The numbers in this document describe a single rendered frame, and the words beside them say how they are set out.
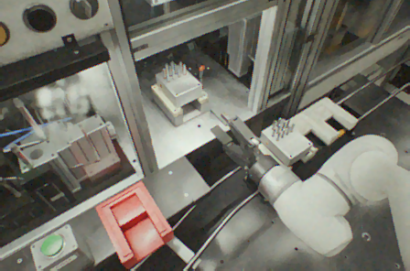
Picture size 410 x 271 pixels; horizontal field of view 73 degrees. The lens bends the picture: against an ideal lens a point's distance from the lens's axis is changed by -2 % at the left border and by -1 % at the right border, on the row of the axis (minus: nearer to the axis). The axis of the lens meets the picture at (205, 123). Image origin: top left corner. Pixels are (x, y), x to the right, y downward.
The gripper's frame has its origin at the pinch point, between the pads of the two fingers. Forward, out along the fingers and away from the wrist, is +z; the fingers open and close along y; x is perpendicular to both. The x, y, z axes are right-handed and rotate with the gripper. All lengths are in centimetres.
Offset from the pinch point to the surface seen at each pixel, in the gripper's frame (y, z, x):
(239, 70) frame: -5.6, 19.6, -24.0
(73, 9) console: 41.2, 1.4, 26.2
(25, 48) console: 38, 2, 34
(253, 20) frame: 13.3, 19.5, -27.8
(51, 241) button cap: 3.0, -7.1, 47.5
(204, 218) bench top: -32.8, -9.2, 11.9
